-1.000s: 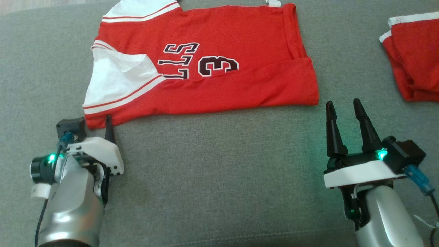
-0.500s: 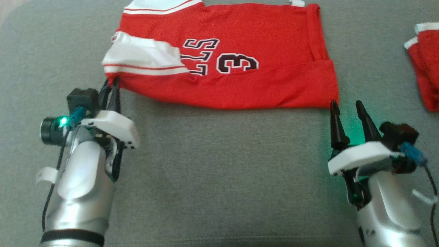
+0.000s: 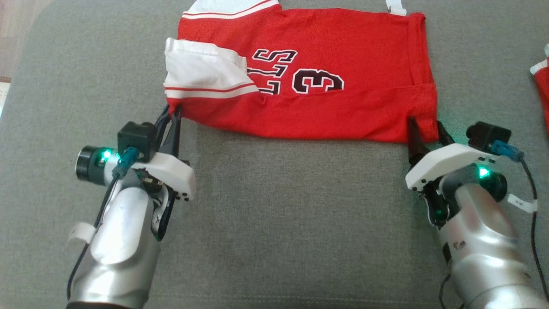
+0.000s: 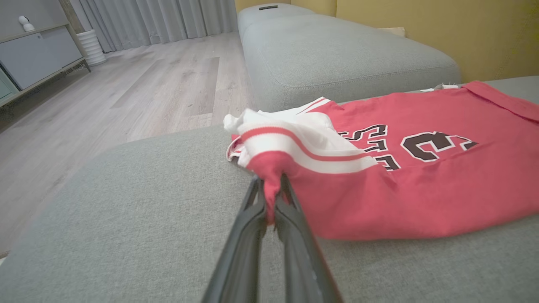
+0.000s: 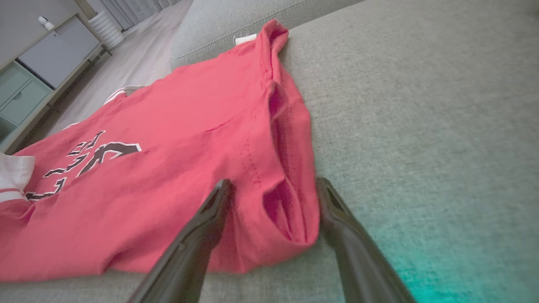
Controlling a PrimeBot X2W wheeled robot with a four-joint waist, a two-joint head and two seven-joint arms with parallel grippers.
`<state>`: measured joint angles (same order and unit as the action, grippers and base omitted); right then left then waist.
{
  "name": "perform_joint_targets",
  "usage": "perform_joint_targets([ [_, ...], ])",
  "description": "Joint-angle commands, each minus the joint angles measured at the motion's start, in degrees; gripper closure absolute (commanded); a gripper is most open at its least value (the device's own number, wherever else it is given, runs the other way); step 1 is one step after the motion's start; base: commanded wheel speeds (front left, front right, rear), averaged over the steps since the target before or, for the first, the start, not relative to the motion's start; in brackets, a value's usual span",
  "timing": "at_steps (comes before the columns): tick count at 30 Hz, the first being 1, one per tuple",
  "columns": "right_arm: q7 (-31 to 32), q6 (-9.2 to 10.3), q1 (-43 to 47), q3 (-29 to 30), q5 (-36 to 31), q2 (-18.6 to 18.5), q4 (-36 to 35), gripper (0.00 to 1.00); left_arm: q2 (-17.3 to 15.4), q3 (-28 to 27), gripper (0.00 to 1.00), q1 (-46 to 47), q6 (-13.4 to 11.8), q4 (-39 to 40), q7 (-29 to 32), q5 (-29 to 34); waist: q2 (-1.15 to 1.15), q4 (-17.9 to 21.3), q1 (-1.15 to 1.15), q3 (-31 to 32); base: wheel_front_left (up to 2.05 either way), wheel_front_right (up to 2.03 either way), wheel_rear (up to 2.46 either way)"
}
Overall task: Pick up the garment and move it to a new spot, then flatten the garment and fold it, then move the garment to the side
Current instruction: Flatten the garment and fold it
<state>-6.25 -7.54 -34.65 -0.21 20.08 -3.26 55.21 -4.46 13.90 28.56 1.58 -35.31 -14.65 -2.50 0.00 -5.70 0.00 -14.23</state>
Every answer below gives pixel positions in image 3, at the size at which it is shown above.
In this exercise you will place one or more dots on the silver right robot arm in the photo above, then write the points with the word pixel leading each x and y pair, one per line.
pixel 480 240

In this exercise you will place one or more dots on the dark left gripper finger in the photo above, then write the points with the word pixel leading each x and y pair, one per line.
pixel 161 128
pixel 173 137

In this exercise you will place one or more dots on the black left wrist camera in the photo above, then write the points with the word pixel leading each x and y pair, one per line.
pixel 137 139

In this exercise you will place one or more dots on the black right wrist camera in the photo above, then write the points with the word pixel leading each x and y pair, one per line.
pixel 487 134

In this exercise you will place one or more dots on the red shorts white stripe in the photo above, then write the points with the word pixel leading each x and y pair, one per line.
pixel 544 94

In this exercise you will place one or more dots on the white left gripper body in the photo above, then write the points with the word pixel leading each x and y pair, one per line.
pixel 171 171

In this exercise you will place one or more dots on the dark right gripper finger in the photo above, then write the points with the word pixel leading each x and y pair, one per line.
pixel 444 136
pixel 416 143

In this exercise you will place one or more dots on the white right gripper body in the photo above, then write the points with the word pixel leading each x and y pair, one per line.
pixel 446 161

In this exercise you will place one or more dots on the grey sofa seat cushion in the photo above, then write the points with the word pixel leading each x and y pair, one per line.
pixel 300 214

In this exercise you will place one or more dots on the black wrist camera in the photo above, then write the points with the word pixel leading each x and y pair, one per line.
pixel 487 134
pixel 137 139

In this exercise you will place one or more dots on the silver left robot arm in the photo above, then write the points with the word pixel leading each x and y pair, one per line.
pixel 124 231

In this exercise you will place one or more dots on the red white basketball jersey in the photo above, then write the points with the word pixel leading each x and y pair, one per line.
pixel 343 107

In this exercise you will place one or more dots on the white laundry basket brown rim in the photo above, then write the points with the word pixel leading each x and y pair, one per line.
pixel 3 98

